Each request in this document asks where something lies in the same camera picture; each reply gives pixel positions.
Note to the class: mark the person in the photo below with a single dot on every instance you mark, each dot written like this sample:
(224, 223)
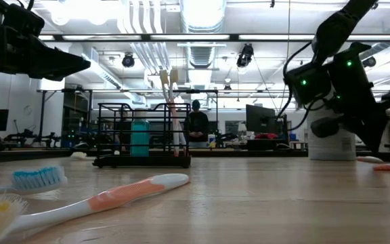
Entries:
(198, 123)
(124, 132)

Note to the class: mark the black computer monitor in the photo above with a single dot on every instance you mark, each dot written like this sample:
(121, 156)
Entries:
(259, 118)

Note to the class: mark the black ceiling spotlight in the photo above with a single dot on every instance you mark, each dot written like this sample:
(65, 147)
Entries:
(245, 54)
(128, 60)
(369, 61)

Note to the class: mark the white canister with yellow label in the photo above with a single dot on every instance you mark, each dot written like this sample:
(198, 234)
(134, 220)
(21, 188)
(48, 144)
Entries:
(330, 149)

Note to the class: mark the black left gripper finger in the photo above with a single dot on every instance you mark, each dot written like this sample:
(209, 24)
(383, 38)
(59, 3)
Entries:
(54, 77)
(59, 62)

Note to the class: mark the black background gantry frame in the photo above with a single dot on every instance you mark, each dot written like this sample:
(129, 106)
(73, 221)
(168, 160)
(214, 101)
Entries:
(130, 91)

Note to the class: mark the teal bottle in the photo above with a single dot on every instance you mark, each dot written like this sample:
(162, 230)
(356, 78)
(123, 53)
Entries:
(140, 139)

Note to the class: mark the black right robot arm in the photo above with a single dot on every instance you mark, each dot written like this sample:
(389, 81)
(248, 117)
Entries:
(337, 27)

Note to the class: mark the blue and white toothbrush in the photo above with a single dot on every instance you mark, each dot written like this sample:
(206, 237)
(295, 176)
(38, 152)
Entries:
(37, 179)

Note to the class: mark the background robot arms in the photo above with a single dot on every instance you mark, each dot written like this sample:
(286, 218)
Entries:
(29, 138)

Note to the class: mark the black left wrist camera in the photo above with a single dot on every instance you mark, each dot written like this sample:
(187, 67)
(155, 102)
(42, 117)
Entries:
(24, 20)

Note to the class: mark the white bottle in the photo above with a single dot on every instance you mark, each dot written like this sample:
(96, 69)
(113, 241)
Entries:
(211, 140)

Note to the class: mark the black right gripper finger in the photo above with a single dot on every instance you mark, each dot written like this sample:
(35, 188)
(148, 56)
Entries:
(359, 130)
(378, 130)

